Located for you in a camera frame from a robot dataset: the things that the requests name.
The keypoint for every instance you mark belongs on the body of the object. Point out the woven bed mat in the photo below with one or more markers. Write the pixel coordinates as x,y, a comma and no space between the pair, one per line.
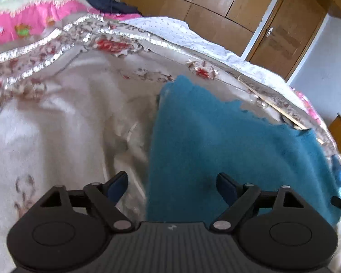
275,105

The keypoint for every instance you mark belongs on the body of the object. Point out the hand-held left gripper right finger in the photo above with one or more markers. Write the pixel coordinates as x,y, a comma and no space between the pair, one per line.
226,188

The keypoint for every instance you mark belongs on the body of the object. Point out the teal fuzzy sweater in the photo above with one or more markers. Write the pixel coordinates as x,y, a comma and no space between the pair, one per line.
216,136

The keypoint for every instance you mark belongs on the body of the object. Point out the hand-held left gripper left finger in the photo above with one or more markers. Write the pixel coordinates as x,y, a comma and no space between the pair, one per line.
118,187

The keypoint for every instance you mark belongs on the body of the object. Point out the floral satin bedspread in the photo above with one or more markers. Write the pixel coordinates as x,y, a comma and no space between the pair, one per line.
59,119

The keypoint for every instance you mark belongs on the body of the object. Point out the pink cartoon print quilt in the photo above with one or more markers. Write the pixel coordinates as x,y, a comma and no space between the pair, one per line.
31,14

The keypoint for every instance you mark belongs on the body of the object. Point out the wooden door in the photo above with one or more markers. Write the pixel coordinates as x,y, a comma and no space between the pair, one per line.
287,34

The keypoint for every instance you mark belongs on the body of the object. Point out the navy clothes pile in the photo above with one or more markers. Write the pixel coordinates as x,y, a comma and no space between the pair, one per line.
108,1

